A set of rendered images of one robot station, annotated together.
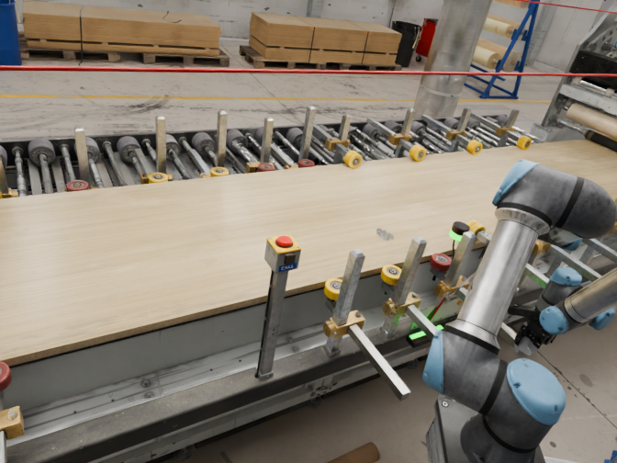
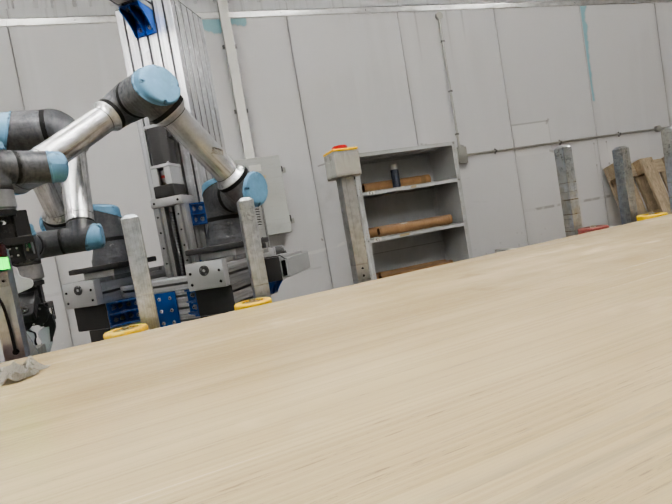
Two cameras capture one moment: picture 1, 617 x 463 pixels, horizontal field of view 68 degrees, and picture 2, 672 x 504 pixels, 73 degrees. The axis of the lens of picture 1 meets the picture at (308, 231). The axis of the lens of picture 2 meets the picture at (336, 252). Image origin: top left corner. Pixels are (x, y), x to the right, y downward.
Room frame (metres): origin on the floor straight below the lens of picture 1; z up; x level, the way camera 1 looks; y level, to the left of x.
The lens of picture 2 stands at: (2.12, 0.30, 1.03)
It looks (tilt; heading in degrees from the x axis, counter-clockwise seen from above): 3 degrees down; 195
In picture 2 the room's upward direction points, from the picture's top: 10 degrees counter-clockwise
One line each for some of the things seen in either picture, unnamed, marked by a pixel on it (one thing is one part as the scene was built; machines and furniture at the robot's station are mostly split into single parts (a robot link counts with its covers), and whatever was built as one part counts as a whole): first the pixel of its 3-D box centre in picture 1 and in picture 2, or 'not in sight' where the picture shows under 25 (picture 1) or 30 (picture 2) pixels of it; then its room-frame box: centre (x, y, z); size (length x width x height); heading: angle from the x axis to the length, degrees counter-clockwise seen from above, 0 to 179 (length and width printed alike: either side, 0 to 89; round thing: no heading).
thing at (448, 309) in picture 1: (438, 312); not in sight; (1.38, -0.56, 0.75); 0.26 x 0.01 x 0.10; 125
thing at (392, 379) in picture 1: (364, 344); not in sight; (1.08, -0.24, 0.82); 0.43 x 0.03 x 0.04; 35
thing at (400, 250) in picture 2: not in sight; (408, 245); (-1.69, -0.07, 0.78); 0.90 x 0.45 x 1.55; 120
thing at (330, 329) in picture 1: (343, 324); not in sight; (1.15, -0.17, 0.82); 0.13 x 0.06 x 0.05; 125
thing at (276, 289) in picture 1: (271, 323); (360, 264); (0.98, 0.06, 0.93); 0.05 x 0.04 x 0.45; 125
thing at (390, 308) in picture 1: (400, 305); not in sight; (1.29, -0.38, 0.83); 0.13 x 0.06 x 0.05; 125
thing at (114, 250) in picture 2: not in sight; (111, 250); (0.63, -0.98, 1.09); 0.15 x 0.15 x 0.10
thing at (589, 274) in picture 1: (558, 252); not in sight; (1.68, -1.04, 0.95); 0.50 x 0.04 x 0.04; 35
